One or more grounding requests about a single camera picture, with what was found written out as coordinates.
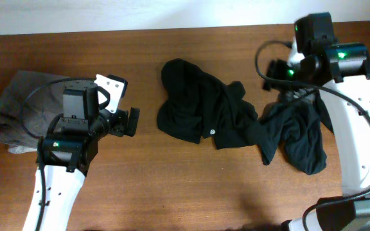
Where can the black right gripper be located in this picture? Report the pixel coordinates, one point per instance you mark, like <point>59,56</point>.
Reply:
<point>276,69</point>

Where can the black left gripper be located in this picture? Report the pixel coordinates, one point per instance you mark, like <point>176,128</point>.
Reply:
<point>131,120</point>

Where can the black logo t-shirt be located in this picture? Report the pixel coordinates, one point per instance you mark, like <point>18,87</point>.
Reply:
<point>199,106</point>

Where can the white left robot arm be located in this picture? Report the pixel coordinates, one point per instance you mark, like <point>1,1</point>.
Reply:
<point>64,153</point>

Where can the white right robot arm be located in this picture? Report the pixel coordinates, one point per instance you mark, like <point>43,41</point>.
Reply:
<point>341,75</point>

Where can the dark teal black garment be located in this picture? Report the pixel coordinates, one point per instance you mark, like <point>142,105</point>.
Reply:
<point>295,126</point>

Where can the grey folded shirt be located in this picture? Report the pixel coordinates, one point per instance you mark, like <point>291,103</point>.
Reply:
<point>37,110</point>

